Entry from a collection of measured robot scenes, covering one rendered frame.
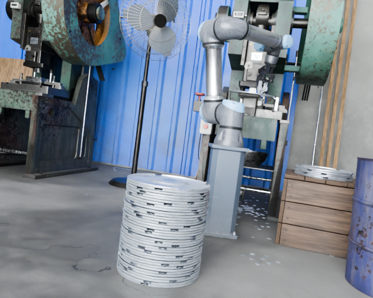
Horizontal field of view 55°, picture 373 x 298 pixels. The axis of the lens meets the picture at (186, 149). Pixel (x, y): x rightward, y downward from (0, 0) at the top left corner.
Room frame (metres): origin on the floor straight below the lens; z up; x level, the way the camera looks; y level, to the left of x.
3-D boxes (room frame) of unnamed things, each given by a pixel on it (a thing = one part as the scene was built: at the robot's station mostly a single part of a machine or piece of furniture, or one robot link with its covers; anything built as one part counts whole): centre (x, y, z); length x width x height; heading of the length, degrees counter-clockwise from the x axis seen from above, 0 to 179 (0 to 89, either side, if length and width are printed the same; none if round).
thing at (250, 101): (2.40, -0.38, 0.72); 0.25 x 0.14 x 0.14; 167
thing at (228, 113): (1.83, -0.21, 0.62); 0.13 x 0.12 x 0.14; 38
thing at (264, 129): (2.71, -0.45, 0.83); 0.79 x 0.43 x 1.34; 167
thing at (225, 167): (1.83, -0.21, 0.23); 0.19 x 0.19 x 0.45; 2
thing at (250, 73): (2.53, -0.41, 1.04); 0.17 x 0.15 x 0.30; 167
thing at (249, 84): (2.58, -0.42, 0.86); 0.20 x 0.16 x 0.05; 77
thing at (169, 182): (1.24, 0.05, 0.32); 0.29 x 0.29 x 0.01
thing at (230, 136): (1.83, -0.21, 0.50); 0.15 x 0.15 x 0.10
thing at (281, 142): (2.65, -0.71, 0.45); 0.92 x 0.12 x 0.90; 167
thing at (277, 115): (2.57, -0.42, 0.68); 0.45 x 0.30 x 0.06; 77
